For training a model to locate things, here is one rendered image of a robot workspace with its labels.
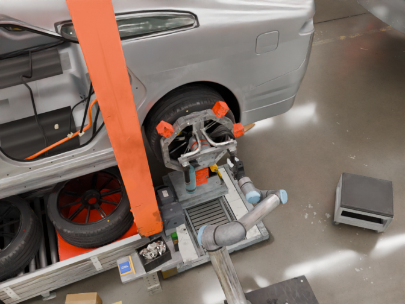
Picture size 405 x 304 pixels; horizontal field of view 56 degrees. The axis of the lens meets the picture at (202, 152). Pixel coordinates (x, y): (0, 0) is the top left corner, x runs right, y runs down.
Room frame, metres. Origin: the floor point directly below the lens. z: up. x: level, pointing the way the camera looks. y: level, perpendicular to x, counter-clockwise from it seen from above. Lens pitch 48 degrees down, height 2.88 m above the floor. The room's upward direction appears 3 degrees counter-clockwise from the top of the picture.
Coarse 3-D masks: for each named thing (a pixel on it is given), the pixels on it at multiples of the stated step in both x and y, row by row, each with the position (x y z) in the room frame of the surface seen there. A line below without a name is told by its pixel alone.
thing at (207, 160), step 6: (192, 138) 1.91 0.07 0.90; (204, 138) 1.89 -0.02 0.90; (192, 144) 1.85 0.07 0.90; (204, 144) 1.82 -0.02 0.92; (192, 150) 1.81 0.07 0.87; (204, 156) 1.73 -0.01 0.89; (210, 156) 1.75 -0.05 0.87; (198, 162) 1.72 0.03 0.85; (204, 162) 1.73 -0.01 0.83; (210, 162) 1.74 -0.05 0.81
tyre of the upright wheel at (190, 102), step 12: (192, 84) 2.17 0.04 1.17; (168, 96) 2.09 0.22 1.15; (180, 96) 2.05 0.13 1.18; (192, 96) 2.04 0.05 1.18; (204, 96) 2.05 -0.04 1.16; (216, 96) 2.12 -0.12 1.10; (156, 108) 2.03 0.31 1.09; (168, 108) 1.97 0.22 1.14; (180, 108) 1.94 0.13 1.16; (192, 108) 1.95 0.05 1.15; (204, 108) 1.98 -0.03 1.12; (156, 120) 1.94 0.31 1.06; (168, 120) 1.89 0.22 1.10; (156, 132) 1.87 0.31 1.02; (156, 144) 1.86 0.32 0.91; (156, 156) 1.86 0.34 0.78
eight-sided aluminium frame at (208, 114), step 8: (200, 112) 1.93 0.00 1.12; (208, 112) 1.93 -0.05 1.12; (176, 120) 1.89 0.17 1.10; (184, 120) 1.86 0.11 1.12; (192, 120) 1.86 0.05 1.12; (200, 120) 1.89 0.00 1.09; (216, 120) 1.92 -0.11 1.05; (224, 120) 1.94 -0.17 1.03; (176, 128) 1.83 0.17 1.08; (232, 128) 1.96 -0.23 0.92; (160, 144) 1.83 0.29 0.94; (168, 144) 1.80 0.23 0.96; (168, 152) 1.80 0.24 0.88; (216, 152) 1.96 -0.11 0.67; (224, 152) 1.94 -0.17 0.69; (168, 160) 1.80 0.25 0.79; (216, 160) 1.92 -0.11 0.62; (176, 168) 1.81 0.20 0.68; (200, 168) 1.87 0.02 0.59
